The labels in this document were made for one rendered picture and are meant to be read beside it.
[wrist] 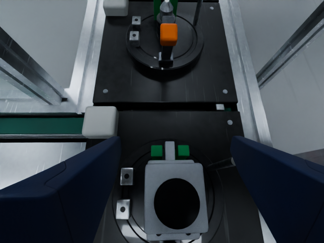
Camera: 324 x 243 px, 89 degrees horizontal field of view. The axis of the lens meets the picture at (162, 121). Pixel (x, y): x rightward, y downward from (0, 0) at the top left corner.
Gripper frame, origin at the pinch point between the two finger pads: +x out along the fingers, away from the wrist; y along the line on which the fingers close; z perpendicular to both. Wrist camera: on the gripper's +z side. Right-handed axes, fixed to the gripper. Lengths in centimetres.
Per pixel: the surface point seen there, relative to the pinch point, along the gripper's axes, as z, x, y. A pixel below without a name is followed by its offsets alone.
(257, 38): 9, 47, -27
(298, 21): 14, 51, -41
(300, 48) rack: 5.9, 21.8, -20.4
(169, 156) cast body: -4.6, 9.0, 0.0
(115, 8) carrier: 13.2, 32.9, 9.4
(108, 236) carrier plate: -16.1, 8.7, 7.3
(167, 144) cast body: -3.7, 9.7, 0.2
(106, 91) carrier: -0.7, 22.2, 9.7
